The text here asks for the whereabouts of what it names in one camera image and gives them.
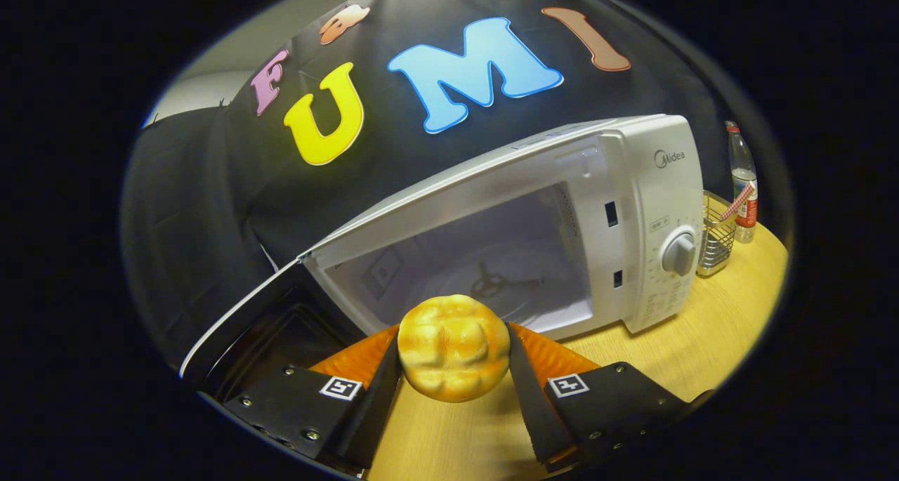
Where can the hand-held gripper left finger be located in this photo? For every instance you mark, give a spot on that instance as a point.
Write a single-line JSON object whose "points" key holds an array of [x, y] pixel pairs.
{"points": [[376, 411]]}

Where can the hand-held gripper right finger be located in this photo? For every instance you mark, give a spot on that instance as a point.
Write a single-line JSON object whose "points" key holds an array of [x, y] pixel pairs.
{"points": [[534, 411]]}

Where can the yellow bread bun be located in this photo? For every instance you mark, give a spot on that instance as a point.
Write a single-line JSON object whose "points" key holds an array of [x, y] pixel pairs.
{"points": [[453, 347]]}

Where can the white microwave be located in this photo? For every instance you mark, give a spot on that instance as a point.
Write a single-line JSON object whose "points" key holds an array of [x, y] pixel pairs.
{"points": [[653, 207]]}

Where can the red checkered straw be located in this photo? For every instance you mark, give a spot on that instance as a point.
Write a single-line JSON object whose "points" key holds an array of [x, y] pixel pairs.
{"points": [[737, 201]]}

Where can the clear plastic water bottle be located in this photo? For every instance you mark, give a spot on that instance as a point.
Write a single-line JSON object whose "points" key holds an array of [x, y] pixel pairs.
{"points": [[743, 165]]}

